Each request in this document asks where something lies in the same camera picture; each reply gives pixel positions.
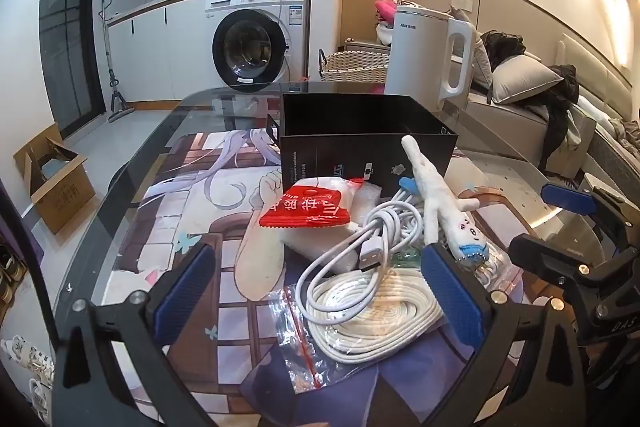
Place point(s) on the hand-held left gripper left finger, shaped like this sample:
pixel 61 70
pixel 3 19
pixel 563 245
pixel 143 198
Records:
pixel 185 292

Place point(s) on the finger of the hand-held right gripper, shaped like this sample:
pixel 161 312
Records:
pixel 540 252
pixel 567 198

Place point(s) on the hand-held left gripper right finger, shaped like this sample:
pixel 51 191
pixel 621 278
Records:
pixel 452 297

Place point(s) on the green medicine packet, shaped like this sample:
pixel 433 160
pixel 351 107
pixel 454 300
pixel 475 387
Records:
pixel 407 258

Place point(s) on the white plush toy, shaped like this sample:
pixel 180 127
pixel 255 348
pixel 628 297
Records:
pixel 435 202

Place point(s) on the red snack packet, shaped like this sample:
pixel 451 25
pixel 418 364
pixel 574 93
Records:
pixel 310 204

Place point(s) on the black cardboard box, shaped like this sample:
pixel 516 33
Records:
pixel 345 142

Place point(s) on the printed desk mat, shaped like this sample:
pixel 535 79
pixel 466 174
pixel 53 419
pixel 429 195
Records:
pixel 200 227

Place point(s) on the black jacket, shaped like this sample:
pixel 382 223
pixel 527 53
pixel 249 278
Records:
pixel 557 117

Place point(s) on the grey sofa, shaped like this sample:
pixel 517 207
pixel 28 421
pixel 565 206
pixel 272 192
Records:
pixel 510 122

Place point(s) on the grey pillow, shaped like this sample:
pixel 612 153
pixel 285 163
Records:
pixel 525 79

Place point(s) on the brown cardboard box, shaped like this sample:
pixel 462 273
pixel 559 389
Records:
pixel 65 197

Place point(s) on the dark clothing pile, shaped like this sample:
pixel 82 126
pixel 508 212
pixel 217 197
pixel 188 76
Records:
pixel 505 49

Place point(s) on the white sneaker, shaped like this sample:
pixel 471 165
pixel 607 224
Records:
pixel 30 367

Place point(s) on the flat mop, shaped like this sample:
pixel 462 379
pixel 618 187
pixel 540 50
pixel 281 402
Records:
pixel 120 107

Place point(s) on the white electric kettle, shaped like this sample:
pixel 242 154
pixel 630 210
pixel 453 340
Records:
pixel 415 52

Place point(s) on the white counter cabinet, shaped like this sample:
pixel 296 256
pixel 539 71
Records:
pixel 150 52

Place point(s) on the wicker basket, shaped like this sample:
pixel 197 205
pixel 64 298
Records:
pixel 355 67

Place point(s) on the grey bedside table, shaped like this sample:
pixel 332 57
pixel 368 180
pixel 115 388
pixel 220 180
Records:
pixel 365 45

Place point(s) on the pink cloth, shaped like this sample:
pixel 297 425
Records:
pixel 386 9

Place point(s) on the white washing machine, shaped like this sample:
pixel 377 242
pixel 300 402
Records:
pixel 280 32

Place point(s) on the glass balcony door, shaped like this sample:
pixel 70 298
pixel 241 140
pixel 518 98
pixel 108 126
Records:
pixel 70 32

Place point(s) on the white wall switch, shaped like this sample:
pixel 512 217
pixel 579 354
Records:
pixel 462 3

